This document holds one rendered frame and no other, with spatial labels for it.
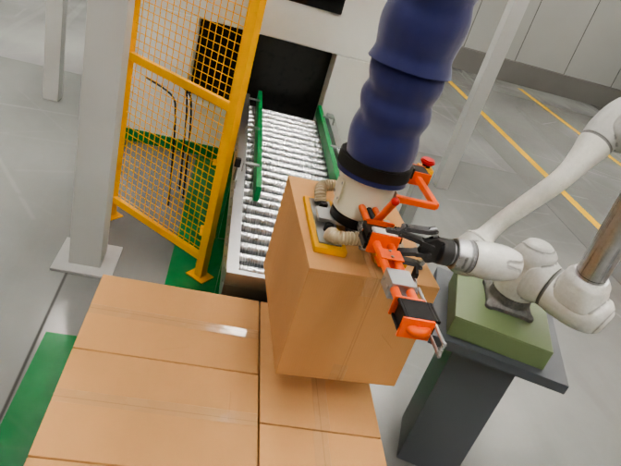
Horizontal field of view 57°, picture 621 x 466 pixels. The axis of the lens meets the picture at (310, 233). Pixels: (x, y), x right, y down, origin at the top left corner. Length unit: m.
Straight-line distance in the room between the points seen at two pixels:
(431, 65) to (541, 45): 10.80
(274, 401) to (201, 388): 0.23
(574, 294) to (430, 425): 0.84
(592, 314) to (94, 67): 2.18
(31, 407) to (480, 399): 1.74
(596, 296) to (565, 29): 10.60
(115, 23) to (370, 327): 1.66
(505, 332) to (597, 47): 11.05
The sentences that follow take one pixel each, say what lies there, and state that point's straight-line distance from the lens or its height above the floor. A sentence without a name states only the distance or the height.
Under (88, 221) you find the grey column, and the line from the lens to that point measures 3.05.
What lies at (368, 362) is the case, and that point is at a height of 0.75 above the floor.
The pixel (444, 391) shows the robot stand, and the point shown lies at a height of 0.43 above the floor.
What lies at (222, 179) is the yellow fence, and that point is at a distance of 2.90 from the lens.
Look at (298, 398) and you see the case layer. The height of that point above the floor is 0.54.
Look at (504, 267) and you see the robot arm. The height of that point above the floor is 1.21.
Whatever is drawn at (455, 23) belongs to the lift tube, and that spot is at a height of 1.75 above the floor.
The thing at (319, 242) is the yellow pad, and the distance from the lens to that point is 1.65.
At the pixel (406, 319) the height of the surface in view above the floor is 1.23.
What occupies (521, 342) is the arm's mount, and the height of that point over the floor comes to 0.83.
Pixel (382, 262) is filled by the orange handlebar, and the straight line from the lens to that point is 1.42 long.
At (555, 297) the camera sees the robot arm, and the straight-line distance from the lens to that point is 2.11.
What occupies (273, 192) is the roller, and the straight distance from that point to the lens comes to 3.13.
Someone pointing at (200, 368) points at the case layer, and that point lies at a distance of 1.94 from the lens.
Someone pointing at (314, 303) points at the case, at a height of 0.95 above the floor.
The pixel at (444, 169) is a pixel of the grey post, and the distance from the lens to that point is 5.40.
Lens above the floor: 1.90
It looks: 29 degrees down
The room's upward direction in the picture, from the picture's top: 18 degrees clockwise
